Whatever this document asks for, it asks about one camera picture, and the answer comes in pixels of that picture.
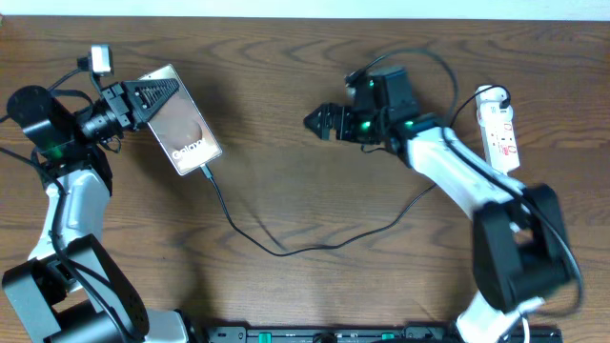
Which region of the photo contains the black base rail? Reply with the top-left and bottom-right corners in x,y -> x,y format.
204,323 -> 563,343

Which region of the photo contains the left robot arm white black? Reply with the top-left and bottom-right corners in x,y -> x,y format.
2,78 -> 202,342

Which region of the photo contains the white power strip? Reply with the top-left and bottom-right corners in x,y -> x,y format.
475,85 -> 520,174

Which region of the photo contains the black charger cable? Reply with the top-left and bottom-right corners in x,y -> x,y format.
199,85 -> 512,258

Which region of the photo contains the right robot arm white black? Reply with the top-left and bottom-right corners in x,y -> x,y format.
303,67 -> 580,342

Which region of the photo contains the white power strip cord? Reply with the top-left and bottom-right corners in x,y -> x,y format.
518,313 -> 532,343

